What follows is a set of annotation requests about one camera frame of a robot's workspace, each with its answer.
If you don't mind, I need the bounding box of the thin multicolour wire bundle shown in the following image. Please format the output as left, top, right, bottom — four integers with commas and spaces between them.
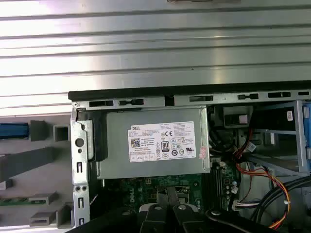
232, 198, 262, 212

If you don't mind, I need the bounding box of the orange yellow wire bundle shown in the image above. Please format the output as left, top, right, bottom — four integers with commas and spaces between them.
230, 139, 292, 230

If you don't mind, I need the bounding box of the grey optical drive cage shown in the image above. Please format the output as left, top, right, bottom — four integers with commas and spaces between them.
250, 99, 311, 178

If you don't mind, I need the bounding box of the black RAM slot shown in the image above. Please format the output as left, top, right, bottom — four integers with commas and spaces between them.
208, 165, 218, 209
216, 165, 228, 209

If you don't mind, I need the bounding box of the black open PC case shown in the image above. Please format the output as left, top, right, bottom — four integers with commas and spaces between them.
68, 83, 311, 233

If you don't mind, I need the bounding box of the grey parts rack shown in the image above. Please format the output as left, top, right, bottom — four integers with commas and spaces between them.
0, 118, 75, 230

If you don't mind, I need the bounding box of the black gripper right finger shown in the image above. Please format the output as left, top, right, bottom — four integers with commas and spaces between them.
173, 188, 277, 233

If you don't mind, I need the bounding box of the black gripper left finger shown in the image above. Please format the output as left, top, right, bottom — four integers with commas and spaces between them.
72, 186, 173, 233

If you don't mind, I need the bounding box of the thick black cable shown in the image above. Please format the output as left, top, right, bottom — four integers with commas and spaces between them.
257, 182, 311, 228
252, 175, 311, 219

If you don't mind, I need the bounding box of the blue plastic drive latch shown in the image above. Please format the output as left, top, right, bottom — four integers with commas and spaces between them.
301, 100, 311, 170

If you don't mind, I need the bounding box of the green RAM stick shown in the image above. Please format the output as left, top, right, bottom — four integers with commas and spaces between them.
0, 197, 48, 206

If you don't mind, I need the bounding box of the hard disk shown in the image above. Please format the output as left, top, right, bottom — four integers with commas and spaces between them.
0, 122, 30, 140

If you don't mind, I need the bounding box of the green motherboard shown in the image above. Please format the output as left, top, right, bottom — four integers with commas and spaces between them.
102, 165, 241, 233

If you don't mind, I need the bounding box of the grey power supply unit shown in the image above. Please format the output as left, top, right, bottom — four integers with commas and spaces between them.
97, 106, 211, 180

